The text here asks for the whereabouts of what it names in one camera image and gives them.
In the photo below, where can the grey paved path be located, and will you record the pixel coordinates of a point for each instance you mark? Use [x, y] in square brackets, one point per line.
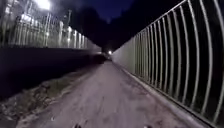
[110, 96]

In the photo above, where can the dark trees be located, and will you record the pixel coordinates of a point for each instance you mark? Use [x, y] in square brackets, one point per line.
[110, 26]

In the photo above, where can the metal railing with curved bars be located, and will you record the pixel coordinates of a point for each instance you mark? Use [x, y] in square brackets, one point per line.
[173, 56]

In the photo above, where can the pale metal fence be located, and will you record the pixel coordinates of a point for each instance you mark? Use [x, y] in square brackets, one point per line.
[43, 35]

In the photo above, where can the verge with leaves and dirt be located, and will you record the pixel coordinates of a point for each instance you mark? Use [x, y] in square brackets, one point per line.
[40, 95]

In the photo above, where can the street lamp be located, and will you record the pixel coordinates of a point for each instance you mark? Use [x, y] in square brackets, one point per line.
[43, 4]

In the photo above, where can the dark low wall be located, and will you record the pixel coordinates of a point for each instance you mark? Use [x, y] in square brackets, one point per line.
[40, 66]

